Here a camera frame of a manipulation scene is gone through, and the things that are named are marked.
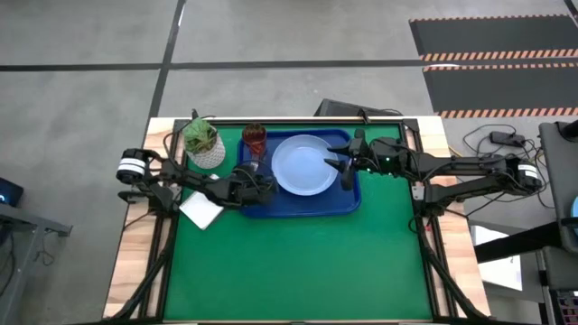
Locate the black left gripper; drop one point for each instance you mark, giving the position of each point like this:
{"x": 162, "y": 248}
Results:
{"x": 248, "y": 192}

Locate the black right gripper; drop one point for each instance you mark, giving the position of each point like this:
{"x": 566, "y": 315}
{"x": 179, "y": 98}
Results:
{"x": 384, "y": 158}

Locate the light blue round plate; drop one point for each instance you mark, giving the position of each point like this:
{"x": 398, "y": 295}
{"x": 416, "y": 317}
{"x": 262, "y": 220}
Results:
{"x": 300, "y": 167}

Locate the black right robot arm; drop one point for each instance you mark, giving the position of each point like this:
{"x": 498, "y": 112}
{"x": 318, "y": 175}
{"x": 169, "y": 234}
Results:
{"x": 474, "y": 164}

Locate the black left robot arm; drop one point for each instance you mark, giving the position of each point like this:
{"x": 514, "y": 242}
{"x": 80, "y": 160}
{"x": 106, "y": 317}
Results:
{"x": 194, "y": 180}

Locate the dark blue plastic tray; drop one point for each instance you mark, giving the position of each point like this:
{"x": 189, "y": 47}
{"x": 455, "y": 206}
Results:
{"x": 307, "y": 205}

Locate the white folded napkin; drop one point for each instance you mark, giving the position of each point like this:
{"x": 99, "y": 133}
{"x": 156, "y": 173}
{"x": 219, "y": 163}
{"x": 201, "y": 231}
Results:
{"x": 201, "y": 211}

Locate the black case behind table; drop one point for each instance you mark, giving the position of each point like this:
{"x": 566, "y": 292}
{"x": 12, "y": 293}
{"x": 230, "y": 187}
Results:
{"x": 338, "y": 108}

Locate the plant in patterned white pot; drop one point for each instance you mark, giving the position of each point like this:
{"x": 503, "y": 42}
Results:
{"x": 201, "y": 137}

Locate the green table mat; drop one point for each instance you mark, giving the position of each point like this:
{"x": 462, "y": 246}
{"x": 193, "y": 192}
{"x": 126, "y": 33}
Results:
{"x": 293, "y": 271}

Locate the black power adapter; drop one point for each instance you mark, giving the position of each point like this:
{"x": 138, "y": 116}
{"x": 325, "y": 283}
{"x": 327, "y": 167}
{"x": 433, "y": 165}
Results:
{"x": 506, "y": 137}

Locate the black hazard-striped floor mat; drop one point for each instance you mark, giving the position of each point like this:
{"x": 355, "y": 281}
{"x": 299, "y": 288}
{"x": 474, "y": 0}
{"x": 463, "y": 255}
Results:
{"x": 496, "y": 36}
{"x": 496, "y": 88}

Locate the white paper sheet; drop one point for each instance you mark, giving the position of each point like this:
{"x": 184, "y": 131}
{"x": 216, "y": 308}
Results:
{"x": 501, "y": 271}

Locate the grey metal stand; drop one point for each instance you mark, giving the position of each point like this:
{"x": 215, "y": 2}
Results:
{"x": 27, "y": 221}

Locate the light blue round disc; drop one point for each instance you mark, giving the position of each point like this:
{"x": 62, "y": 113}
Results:
{"x": 575, "y": 212}

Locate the black device with blue light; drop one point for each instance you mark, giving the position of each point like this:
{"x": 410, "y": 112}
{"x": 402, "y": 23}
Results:
{"x": 9, "y": 192}

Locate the black keyboard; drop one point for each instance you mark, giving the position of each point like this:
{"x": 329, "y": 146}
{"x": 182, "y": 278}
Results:
{"x": 566, "y": 309}

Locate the black aluminium table frame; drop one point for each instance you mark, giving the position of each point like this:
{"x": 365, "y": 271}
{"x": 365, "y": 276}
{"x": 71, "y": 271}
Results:
{"x": 293, "y": 121}

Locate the white metal bracket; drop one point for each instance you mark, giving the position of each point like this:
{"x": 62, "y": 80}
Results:
{"x": 418, "y": 193}

